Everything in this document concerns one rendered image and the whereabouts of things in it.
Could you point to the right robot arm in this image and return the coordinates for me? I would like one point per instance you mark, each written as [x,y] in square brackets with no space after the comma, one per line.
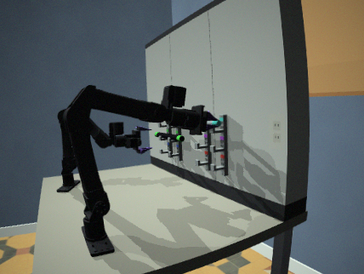
[77,114]

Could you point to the grey metal bar with teal end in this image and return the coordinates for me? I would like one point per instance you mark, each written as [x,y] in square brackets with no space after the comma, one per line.
[216,123]

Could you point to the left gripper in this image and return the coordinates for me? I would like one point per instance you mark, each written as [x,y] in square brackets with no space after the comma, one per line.
[140,150]

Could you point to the black bar with green end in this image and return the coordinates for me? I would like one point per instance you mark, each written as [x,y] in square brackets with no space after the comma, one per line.
[172,136]

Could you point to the light grey panel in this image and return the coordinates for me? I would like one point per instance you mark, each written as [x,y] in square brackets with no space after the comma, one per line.
[245,59]

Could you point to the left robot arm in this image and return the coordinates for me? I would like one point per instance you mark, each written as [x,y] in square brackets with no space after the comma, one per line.
[101,139]

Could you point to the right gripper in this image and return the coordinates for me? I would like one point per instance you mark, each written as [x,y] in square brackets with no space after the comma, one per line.
[198,120]

